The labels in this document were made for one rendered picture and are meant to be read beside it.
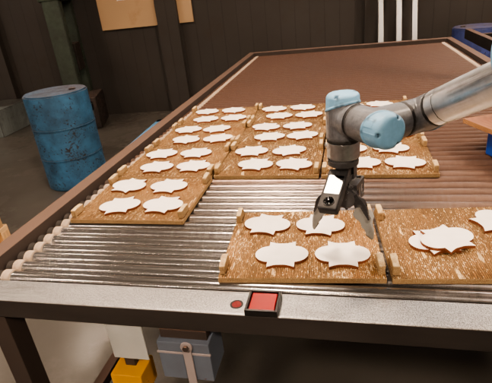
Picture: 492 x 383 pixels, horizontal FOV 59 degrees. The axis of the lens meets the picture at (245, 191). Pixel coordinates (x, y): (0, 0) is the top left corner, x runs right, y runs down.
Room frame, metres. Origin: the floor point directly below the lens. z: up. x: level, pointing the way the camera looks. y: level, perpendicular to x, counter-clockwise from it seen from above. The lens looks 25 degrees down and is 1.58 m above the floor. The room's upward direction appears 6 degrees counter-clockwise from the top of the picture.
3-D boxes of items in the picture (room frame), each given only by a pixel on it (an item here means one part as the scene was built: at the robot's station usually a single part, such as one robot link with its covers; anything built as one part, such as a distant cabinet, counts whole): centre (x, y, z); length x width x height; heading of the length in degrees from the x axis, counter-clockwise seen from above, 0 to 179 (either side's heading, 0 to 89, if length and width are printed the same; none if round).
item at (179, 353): (0.86, 0.18, 0.77); 0.14 x 0.11 x 0.18; 76
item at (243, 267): (1.05, -0.14, 0.93); 0.41 x 0.35 x 0.02; 79
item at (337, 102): (0.95, -0.24, 1.31); 0.09 x 0.08 x 0.11; 23
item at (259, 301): (0.82, -0.01, 0.92); 0.06 x 0.06 x 0.01; 76
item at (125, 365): (0.90, 0.36, 0.74); 0.09 x 0.08 x 0.24; 76
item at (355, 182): (0.96, -0.24, 1.15); 0.09 x 0.08 x 0.12; 148
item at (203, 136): (2.16, 0.19, 0.94); 0.41 x 0.35 x 0.04; 76
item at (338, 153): (0.95, -0.23, 1.23); 0.08 x 0.08 x 0.05
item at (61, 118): (4.19, 1.67, 0.46); 0.59 x 0.59 x 0.92
